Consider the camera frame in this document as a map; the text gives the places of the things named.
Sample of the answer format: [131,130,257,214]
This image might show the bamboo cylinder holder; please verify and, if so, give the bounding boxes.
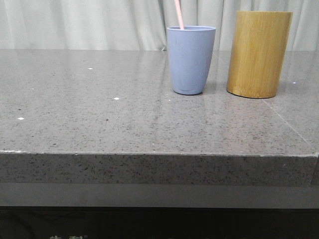
[226,11,293,99]

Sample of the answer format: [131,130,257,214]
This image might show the pink chopstick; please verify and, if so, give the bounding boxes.
[174,0,184,30]

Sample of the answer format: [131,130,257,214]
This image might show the white curtain backdrop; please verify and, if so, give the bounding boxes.
[0,0,319,51]

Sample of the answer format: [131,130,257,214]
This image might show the blue plastic cup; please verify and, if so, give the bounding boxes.
[167,26,216,95]

